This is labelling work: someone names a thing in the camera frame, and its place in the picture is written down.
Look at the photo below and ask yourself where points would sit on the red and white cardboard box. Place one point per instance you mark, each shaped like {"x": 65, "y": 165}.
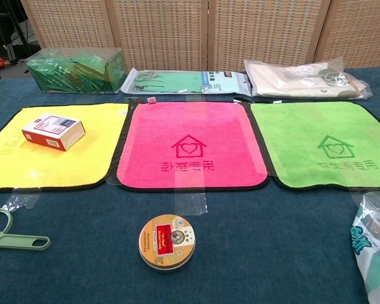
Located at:
{"x": 52, "y": 131}

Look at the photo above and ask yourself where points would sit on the pink cloth with house print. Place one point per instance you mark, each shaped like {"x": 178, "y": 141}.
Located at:
{"x": 193, "y": 126}

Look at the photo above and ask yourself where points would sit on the green cloth with house print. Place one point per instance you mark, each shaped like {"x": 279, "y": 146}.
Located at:
{"x": 288, "y": 126}

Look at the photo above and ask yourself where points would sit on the yellow cloth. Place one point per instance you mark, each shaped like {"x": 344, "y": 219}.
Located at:
{"x": 66, "y": 161}

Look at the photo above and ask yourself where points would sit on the clear bag of green packets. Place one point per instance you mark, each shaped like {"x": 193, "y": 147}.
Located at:
{"x": 79, "y": 74}

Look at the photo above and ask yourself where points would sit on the packaged green rubber gloves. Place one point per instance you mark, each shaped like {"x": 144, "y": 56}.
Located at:
{"x": 177, "y": 83}

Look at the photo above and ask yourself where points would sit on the round gold tin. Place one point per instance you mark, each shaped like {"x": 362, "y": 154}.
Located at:
{"x": 167, "y": 242}

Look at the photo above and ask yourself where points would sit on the beige fabric in clear bag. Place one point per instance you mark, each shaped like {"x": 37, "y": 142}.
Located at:
{"x": 285, "y": 80}

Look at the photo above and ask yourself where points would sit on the woven folding screen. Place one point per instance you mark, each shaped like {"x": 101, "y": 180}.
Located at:
{"x": 209, "y": 31}

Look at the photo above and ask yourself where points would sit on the light green brush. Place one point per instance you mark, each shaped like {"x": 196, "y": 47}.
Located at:
{"x": 6, "y": 242}

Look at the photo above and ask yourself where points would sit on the plastic bag of wipes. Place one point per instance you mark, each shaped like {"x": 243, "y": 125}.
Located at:
{"x": 375, "y": 247}

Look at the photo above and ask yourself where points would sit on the black tripod stand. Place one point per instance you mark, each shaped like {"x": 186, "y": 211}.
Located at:
{"x": 11, "y": 31}

